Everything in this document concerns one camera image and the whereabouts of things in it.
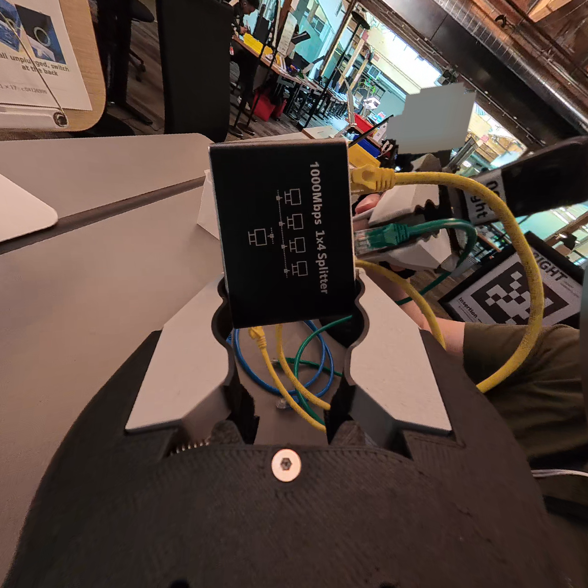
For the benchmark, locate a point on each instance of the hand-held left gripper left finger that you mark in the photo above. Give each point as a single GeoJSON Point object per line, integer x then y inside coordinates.
{"type": "Point", "coordinates": [183, 367]}

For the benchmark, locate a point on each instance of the black office partition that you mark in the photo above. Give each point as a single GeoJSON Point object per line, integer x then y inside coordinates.
{"type": "Point", "coordinates": [193, 69]}

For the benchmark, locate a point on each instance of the red storage bin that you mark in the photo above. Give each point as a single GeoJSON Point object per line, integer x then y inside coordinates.
{"type": "Point", "coordinates": [266, 105]}

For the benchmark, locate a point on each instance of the white folded card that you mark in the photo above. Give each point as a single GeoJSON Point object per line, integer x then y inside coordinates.
{"type": "Point", "coordinates": [206, 211]}

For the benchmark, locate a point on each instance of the black framed marker sign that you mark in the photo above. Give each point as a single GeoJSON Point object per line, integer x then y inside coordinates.
{"type": "Point", "coordinates": [514, 294]}

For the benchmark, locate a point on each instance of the black ethernet splitter box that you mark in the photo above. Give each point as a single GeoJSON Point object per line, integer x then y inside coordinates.
{"type": "Point", "coordinates": [257, 206]}

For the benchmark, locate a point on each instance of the white poster stand base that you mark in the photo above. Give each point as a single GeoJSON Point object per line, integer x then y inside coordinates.
{"type": "Point", "coordinates": [23, 211]}

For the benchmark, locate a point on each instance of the instruction sheet on clipboard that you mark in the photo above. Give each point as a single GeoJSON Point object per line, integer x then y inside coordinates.
{"type": "Point", "coordinates": [94, 55]}

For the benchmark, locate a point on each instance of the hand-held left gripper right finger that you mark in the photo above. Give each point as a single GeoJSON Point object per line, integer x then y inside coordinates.
{"type": "Point", "coordinates": [395, 367]}

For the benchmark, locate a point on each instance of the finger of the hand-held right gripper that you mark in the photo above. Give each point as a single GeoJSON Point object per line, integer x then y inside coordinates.
{"type": "Point", "coordinates": [427, 250]}
{"type": "Point", "coordinates": [399, 202]}

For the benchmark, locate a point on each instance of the person's right forearm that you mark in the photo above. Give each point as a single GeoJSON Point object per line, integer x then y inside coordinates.
{"type": "Point", "coordinates": [452, 330]}

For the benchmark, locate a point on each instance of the person's right hand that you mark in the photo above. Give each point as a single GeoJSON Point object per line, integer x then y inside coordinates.
{"type": "Point", "coordinates": [367, 204]}

